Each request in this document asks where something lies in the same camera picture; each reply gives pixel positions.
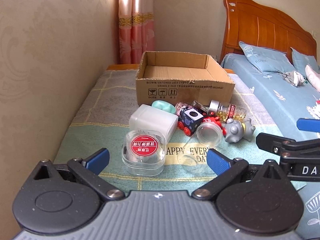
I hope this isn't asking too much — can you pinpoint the bottle of yellow capsules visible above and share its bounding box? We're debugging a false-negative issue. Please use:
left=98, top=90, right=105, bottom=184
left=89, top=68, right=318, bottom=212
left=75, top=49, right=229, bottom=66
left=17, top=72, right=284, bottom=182
left=209, top=100, right=247, bottom=122

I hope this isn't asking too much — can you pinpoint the clear case with red label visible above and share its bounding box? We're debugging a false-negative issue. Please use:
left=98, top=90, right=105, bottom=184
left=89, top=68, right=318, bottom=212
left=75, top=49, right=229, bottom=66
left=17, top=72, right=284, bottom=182
left=121, top=130, right=167, bottom=177

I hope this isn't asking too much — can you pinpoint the white translucent plastic box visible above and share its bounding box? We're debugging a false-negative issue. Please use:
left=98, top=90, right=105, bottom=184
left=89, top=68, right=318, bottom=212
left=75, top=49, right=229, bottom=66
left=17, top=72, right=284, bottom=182
left=129, top=104, right=178, bottom=144

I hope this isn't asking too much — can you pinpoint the checkered green grey blanket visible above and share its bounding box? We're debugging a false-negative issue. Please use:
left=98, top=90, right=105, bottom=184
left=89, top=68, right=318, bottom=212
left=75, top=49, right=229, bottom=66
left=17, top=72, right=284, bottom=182
left=55, top=70, right=284, bottom=193

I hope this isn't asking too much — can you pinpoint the blue pillow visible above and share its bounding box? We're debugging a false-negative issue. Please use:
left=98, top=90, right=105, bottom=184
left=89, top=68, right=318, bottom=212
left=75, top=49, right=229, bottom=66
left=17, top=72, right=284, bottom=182
left=291, top=48, right=319, bottom=78
left=239, top=41, right=295, bottom=74

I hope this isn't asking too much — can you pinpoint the wooden bed headboard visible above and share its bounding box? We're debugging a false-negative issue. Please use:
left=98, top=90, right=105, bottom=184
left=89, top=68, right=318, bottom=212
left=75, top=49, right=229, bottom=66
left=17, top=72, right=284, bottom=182
left=220, top=0, right=317, bottom=61

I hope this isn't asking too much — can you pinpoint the black toy train car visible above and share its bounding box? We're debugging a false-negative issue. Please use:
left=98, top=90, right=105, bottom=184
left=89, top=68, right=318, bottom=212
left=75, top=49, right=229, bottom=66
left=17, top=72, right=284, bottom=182
left=177, top=108, right=204, bottom=137

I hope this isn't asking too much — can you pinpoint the brown cardboard box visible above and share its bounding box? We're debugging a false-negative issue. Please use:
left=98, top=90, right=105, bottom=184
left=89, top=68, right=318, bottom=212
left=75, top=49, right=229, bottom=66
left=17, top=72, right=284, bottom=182
left=136, top=51, right=235, bottom=105

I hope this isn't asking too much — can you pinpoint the blue floral bed sheet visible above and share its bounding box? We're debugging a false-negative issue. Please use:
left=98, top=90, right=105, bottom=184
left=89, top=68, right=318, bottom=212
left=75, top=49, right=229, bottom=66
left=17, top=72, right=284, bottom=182
left=220, top=52, right=320, bottom=240

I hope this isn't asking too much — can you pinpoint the crumpled grey white cloth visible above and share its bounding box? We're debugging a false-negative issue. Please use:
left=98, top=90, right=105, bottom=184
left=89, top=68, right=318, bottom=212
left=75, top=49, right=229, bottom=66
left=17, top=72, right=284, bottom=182
left=282, top=71, right=305, bottom=87

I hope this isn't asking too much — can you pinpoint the pink gold curtain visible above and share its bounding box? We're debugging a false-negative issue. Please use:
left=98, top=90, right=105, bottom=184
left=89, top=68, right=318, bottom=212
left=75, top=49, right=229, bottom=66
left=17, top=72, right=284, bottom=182
left=118, top=0, right=155, bottom=64

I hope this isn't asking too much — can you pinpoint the pink white plush item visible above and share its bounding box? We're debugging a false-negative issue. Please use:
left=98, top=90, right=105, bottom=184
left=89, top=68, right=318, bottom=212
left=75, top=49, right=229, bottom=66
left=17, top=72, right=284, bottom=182
left=305, top=64, right=320, bottom=92

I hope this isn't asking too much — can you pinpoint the grey toy figure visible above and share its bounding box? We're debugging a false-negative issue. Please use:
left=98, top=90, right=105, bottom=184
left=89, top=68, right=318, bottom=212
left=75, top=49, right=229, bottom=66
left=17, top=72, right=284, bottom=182
left=222, top=118, right=255, bottom=143

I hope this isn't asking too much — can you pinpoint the clear packet with dark item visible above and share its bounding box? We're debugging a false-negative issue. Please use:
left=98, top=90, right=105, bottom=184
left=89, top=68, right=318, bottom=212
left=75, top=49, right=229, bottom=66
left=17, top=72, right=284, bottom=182
left=191, top=100, right=209, bottom=115

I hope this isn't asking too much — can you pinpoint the pink round trinket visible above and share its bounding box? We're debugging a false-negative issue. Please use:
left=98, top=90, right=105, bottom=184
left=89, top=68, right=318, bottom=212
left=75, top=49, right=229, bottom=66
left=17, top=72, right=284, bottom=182
left=175, top=102, right=191, bottom=116

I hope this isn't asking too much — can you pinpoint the clear plastic jar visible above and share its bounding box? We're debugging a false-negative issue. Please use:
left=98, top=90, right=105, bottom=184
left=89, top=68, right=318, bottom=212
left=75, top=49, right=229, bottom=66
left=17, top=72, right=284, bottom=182
left=177, top=122, right=223, bottom=174

